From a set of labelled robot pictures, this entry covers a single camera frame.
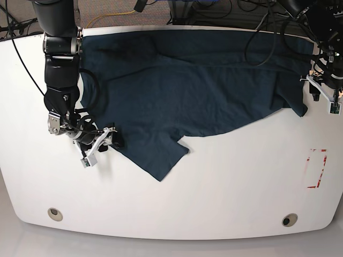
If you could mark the dark teal T-shirt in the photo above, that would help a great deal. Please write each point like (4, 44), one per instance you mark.
(159, 86)

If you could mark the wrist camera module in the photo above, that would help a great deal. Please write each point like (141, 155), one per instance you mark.
(89, 161)
(335, 108)

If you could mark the left table cable grommet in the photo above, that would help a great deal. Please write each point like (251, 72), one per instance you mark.
(55, 214)

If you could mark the right table cable grommet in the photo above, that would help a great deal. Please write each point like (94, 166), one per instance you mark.
(289, 220)

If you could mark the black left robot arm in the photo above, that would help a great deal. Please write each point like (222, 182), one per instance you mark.
(317, 20)

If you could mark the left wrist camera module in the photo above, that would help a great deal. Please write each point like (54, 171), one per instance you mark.
(335, 108)

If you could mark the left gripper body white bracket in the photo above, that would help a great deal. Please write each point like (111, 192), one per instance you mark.
(325, 85)

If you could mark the table cable grommet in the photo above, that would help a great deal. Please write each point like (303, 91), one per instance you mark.
(55, 214)
(289, 220)

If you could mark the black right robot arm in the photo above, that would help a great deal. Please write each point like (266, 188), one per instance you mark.
(62, 46)

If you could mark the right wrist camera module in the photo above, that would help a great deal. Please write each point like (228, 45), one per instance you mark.
(89, 161)

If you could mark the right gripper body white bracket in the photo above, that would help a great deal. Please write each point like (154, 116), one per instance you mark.
(85, 142)

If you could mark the red tape rectangle marking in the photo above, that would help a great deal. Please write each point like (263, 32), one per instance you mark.
(314, 167)

